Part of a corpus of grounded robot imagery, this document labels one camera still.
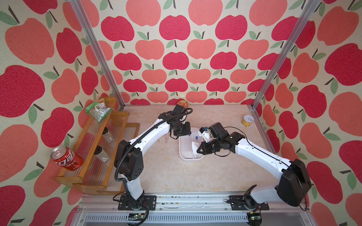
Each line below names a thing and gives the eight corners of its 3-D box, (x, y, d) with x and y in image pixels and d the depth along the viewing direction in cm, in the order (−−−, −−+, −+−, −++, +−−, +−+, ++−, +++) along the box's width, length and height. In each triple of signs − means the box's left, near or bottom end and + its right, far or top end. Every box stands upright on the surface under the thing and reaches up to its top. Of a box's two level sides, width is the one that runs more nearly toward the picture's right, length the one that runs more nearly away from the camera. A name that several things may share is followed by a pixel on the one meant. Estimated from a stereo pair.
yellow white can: (242, 127, 110) (245, 121, 105) (239, 120, 115) (242, 114, 109) (251, 127, 110) (255, 121, 105) (248, 120, 115) (251, 114, 109)
